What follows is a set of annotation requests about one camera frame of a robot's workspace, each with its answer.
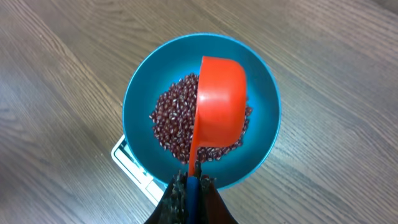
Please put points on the red measuring scoop blue handle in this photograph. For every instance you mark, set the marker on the red measuring scoop blue handle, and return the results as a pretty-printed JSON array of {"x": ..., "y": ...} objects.
[{"x": 219, "y": 117}]

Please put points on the teal plastic bowl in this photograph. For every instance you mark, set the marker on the teal plastic bowl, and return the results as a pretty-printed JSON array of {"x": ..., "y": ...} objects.
[{"x": 171, "y": 62}]

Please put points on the white digital kitchen scale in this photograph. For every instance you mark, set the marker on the white digital kitchen scale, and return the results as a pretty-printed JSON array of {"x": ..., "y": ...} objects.
[{"x": 149, "y": 186}]

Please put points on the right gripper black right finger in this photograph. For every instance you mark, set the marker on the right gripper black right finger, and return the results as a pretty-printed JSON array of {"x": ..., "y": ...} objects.
[{"x": 211, "y": 208}]

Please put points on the red beans in bowl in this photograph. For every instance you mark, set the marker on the red beans in bowl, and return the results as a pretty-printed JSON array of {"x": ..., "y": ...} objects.
[{"x": 174, "y": 117}]

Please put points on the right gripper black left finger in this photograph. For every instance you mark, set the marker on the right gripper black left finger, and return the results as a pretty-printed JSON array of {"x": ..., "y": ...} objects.
[{"x": 171, "y": 209}]

